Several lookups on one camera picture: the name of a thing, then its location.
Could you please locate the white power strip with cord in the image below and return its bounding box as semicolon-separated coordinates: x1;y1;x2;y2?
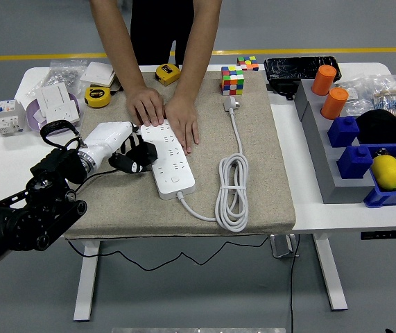
139;96;250;232

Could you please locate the blue block with knob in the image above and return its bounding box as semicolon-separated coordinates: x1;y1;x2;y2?
336;145;374;180
327;116;361;148

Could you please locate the clear bag of screws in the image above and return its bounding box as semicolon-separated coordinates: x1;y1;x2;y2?
26;59;88;98

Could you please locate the grey-brown mat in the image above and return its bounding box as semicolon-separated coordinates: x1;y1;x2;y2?
62;70;296;241

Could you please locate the grey stepped block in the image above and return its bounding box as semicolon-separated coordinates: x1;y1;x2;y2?
293;78;375;205

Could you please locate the yellow lemon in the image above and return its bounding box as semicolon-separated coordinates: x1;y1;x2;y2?
370;155;396;191

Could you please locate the white wall switch panel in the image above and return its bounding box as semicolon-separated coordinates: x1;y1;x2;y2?
79;61;117;88
40;82;72;117

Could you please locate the large colourful puzzle cube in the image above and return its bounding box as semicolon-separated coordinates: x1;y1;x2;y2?
220;65;246;97

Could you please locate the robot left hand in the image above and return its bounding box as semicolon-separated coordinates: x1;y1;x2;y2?
81;120;154;174

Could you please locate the black table control panel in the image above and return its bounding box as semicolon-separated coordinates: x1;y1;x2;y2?
359;229;396;241

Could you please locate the yellow square tape measure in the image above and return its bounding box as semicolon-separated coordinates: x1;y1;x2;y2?
155;63;181;87

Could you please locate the orange cylinder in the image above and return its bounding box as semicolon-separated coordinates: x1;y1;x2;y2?
310;65;337;96
320;87;350;121

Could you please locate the white wall socket panel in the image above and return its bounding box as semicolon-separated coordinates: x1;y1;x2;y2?
44;100;81;128

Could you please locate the black plastic tray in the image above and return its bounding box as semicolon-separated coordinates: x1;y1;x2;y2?
264;55;343;87

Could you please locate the blue plastic bin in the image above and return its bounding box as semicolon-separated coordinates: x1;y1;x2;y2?
363;142;396;209

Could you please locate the clear bag of small parts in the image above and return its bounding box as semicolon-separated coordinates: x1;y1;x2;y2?
334;78;375;118

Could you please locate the person's right hand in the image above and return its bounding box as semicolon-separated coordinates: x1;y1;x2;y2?
125;85;166;128

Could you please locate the small colourful puzzle cube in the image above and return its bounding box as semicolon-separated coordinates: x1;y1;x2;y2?
236;55;259;72

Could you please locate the black hanging cable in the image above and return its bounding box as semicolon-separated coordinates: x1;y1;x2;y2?
289;234;302;333

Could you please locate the yellow round tape measure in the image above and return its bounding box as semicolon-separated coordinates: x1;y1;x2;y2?
84;85;126;109

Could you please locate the white table leg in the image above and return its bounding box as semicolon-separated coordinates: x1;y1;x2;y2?
313;232;349;311
73;239;101;322

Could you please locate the clear bag of resistors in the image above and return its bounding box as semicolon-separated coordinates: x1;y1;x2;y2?
369;74;396;117

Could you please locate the black power adapter with cord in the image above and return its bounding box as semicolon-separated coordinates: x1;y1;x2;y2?
66;140;275;272

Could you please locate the white circuit breaker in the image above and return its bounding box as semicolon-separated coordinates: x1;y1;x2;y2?
0;99;27;138

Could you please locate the person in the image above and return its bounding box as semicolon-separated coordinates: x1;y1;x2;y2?
130;0;195;67

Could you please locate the silver metal bracket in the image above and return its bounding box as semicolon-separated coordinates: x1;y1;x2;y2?
270;234;300;259

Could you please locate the purple plate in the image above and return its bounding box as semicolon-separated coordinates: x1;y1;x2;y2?
26;92;82;136

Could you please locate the black cloth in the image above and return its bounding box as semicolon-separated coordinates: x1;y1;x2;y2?
355;109;396;146

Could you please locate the person's left hand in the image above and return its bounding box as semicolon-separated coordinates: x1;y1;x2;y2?
164;95;200;155

